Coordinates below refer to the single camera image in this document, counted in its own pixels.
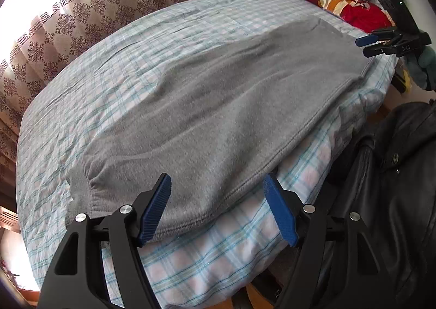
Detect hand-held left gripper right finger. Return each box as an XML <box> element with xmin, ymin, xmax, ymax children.
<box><xmin>263</xmin><ymin>173</ymin><xmax>402</xmax><ymax>309</ymax></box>

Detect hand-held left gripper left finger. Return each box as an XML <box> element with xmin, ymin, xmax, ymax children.
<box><xmin>37</xmin><ymin>173</ymin><xmax>172</xmax><ymax>309</ymax></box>

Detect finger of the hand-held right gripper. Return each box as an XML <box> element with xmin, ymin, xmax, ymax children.
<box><xmin>362</xmin><ymin>39</ymin><xmax>397</xmax><ymax>58</ymax></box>
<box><xmin>355</xmin><ymin>26</ymin><xmax>401</xmax><ymax>47</ymax></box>

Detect grey pants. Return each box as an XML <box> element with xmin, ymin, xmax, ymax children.
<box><xmin>65</xmin><ymin>18</ymin><xmax>373</xmax><ymax>238</ymax></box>

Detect colourful patchwork quilt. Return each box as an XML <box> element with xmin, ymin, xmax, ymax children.
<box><xmin>255</xmin><ymin>0</ymin><xmax>397</xmax><ymax>37</ymax></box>

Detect teal cloth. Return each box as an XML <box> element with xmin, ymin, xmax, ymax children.
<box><xmin>404</xmin><ymin>45</ymin><xmax>436</xmax><ymax>92</ymax></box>

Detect black leather jacket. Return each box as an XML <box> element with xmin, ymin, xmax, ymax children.
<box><xmin>269</xmin><ymin>98</ymin><xmax>436</xmax><ymax>309</ymax></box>

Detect plaid-sheeted bed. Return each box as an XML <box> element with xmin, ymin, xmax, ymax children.
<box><xmin>15</xmin><ymin>0</ymin><xmax>399</xmax><ymax>308</ymax></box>

